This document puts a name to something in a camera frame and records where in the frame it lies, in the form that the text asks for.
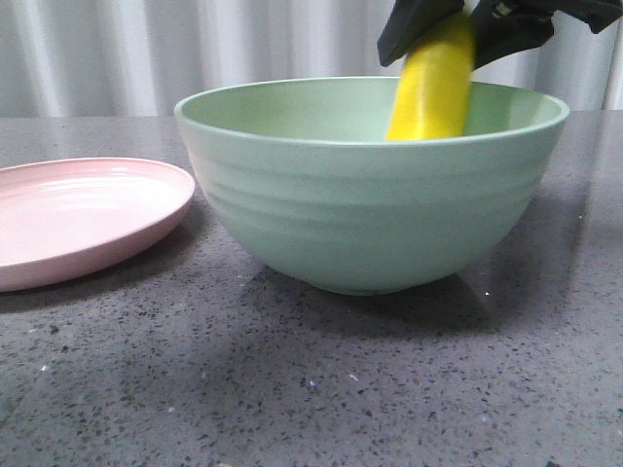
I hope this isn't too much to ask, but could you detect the green bowl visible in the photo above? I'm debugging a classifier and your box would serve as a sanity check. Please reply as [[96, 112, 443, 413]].
[[174, 76, 569, 295]]

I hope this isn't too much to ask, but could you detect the pink plate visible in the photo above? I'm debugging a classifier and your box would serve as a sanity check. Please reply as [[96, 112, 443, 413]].
[[1, 158, 195, 292]]

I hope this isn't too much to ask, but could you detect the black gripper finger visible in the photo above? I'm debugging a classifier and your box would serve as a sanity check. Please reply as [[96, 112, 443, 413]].
[[377, 0, 464, 67], [470, 1, 554, 69]]

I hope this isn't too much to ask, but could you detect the yellow banana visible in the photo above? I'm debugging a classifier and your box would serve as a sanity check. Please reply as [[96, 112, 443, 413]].
[[385, 12, 476, 140]]

